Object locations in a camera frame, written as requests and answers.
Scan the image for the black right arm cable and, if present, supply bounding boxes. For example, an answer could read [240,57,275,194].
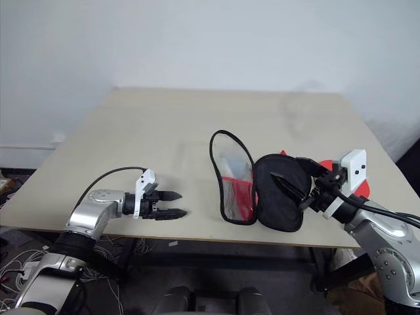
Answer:
[333,188,420,228]

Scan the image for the black table frame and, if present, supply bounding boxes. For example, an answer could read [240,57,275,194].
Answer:
[119,238,377,293]

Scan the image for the white floor cables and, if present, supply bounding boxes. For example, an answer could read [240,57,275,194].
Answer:
[0,236,155,315]

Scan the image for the dark rounded shape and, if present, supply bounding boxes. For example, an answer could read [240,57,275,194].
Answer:
[237,287,272,315]
[156,285,195,315]

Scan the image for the white object under table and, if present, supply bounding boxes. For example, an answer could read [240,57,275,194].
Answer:
[330,247,358,274]

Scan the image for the black furniture piece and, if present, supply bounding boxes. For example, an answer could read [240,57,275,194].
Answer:
[394,135,420,200]

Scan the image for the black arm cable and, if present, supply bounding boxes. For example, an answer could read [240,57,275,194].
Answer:
[333,188,420,228]
[77,167,148,205]

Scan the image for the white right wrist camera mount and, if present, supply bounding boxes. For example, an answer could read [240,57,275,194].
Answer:
[322,149,367,220]

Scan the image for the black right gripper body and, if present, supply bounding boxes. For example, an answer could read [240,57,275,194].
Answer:
[298,166,348,210]

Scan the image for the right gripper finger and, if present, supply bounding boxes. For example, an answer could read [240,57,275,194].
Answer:
[270,172,308,203]
[295,157,329,179]

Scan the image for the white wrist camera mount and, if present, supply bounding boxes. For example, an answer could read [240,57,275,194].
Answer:
[322,149,367,220]
[133,168,159,220]

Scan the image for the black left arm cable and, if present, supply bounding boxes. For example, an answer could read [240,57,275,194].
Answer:
[77,167,148,205]

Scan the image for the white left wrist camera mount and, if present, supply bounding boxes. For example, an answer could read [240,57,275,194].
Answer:
[133,168,159,220]

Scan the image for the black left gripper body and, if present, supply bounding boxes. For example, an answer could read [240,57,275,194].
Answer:
[140,183,162,221]

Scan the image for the black mesh zipper pouch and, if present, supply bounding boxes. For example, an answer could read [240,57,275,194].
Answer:
[209,129,313,234]

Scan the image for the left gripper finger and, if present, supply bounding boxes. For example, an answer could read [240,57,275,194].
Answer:
[158,190,182,202]
[156,207,189,221]

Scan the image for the red object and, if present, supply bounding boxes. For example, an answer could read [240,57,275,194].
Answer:
[278,149,373,198]

